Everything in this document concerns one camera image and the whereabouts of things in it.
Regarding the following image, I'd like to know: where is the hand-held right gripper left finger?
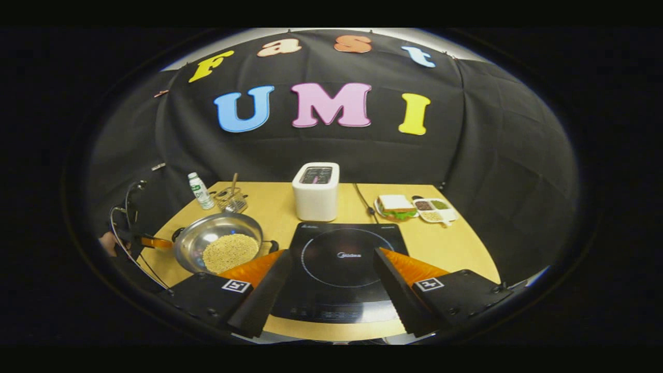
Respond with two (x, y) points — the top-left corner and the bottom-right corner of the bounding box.
(158, 249), (294, 340)

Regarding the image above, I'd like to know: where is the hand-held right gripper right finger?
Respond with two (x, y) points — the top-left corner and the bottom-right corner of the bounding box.
(373, 247), (514, 337)

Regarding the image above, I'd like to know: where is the steel pot with black handles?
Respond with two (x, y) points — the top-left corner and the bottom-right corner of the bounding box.
(172, 211), (279, 275)

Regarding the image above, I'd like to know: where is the pile of soybeans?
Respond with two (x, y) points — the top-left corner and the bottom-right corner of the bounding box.
(203, 234), (260, 274)

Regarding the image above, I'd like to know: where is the black induction cooktop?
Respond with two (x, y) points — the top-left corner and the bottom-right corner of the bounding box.
(269, 223), (415, 324)

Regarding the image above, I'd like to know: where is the white bottle with green label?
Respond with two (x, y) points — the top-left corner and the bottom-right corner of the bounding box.
(188, 172), (215, 210)

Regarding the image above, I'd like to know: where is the clear glass cup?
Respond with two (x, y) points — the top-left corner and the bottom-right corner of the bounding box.
(214, 188), (248, 214)

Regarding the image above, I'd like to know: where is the white plate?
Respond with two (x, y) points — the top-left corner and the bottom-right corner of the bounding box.
(374, 199), (420, 222)

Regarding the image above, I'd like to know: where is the sandwich with lettuce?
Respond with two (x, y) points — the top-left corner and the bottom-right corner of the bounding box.
(377, 195), (418, 220)

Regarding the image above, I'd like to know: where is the white divided tray with beans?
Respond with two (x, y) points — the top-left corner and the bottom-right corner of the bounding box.
(412, 197), (458, 227)

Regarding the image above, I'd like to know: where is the white toaster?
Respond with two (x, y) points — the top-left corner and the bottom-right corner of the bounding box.
(292, 162), (340, 222)

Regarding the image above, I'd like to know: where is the black backdrop cloth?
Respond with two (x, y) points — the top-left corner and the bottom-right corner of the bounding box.
(85, 28), (580, 283)

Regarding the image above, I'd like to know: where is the black power cable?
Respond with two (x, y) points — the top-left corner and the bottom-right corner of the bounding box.
(353, 183), (379, 223)

